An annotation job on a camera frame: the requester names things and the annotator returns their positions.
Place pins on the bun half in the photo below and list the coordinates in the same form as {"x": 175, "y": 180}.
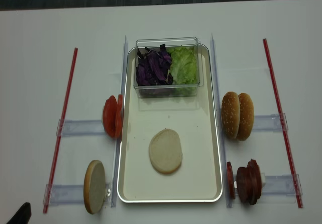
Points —
{"x": 94, "y": 187}
{"x": 165, "y": 151}

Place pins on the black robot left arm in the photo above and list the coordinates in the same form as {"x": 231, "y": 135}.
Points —
{"x": 22, "y": 216}

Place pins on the thin tomato slice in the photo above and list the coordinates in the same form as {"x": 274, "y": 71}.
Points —
{"x": 118, "y": 117}

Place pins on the green lettuce leaves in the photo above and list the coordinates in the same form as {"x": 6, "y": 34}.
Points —
{"x": 184, "y": 65}

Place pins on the large tomato slice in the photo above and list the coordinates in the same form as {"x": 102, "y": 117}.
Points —
{"x": 109, "y": 116}

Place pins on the thin red meat slice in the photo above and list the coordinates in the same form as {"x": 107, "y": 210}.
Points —
{"x": 230, "y": 181}

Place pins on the dark meat patty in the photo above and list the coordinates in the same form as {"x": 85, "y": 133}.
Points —
{"x": 244, "y": 184}

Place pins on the purple cabbage leaves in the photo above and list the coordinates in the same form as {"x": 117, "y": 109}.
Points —
{"x": 154, "y": 67}

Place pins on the clear plastic container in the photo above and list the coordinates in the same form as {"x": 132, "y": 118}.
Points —
{"x": 172, "y": 90}

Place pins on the white metal tray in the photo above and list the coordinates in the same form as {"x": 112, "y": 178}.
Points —
{"x": 199, "y": 178}

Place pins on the sesame bun top left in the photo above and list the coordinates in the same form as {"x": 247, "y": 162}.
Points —
{"x": 230, "y": 114}

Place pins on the sesame bun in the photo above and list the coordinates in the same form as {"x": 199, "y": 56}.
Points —
{"x": 246, "y": 117}
{"x": 230, "y": 114}

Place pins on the sesame bun top right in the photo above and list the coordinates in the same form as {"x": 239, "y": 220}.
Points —
{"x": 246, "y": 117}

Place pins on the left upper acrylic holder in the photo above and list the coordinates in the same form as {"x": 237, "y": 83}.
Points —
{"x": 67, "y": 128}

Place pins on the acrylic holder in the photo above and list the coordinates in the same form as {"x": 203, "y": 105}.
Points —
{"x": 67, "y": 128}
{"x": 57, "y": 194}
{"x": 276, "y": 190}
{"x": 270, "y": 123}

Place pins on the left red tape strip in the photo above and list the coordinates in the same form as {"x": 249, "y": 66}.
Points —
{"x": 58, "y": 139}

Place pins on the red tape strip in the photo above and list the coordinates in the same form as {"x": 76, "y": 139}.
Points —
{"x": 58, "y": 139}
{"x": 296, "y": 182}

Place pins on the reddish bacon patty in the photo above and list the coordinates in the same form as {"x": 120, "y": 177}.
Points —
{"x": 254, "y": 171}

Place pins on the right upper acrylic holder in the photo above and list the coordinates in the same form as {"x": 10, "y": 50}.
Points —
{"x": 270, "y": 123}

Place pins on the white holder block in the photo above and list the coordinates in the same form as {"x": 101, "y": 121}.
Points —
{"x": 263, "y": 179}

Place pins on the left lower acrylic holder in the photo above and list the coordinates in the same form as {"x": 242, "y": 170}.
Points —
{"x": 57, "y": 194}

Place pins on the right lower acrylic holder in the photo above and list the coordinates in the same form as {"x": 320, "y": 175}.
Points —
{"x": 276, "y": 190}

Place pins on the right red tape strip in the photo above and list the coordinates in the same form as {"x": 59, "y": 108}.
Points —
{"x": 296, "y": 182}

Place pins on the right long acrylic rail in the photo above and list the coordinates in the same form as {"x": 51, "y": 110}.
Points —
{"x": 217, "y": 105}

